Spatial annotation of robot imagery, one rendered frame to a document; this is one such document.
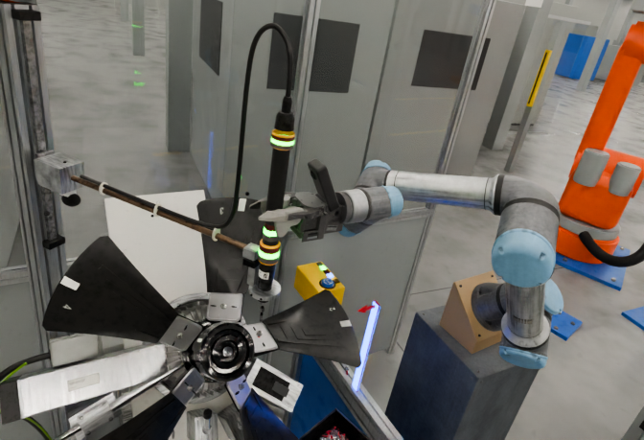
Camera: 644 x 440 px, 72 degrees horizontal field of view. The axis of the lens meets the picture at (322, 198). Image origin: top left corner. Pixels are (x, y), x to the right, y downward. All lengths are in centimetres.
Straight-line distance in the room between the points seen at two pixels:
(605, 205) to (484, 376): 333
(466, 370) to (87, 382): 101
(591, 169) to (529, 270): 355
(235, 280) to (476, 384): 79
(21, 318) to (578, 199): 420
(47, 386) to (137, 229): 41
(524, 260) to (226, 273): 64
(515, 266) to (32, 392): 100
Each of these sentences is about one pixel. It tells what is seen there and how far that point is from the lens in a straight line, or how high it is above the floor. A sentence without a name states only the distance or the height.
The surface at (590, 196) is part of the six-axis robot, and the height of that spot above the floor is 64.
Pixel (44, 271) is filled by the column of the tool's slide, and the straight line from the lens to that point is 151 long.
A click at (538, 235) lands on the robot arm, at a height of 157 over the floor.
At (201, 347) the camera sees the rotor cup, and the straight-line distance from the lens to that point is 99.
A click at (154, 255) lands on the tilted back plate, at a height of 124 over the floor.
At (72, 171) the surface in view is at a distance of 128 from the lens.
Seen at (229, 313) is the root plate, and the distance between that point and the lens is 106.
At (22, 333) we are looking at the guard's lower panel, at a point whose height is 75.
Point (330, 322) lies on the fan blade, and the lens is 118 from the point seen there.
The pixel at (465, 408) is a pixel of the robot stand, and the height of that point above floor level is 87.
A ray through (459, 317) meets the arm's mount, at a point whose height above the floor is 108.
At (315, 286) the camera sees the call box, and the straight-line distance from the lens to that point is 146.
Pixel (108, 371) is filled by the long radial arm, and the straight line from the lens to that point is 113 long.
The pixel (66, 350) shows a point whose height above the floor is 115.
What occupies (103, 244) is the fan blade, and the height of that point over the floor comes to 142.
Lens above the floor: 194
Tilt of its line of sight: 25 degrees down
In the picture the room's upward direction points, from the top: 10 degrees clockwise
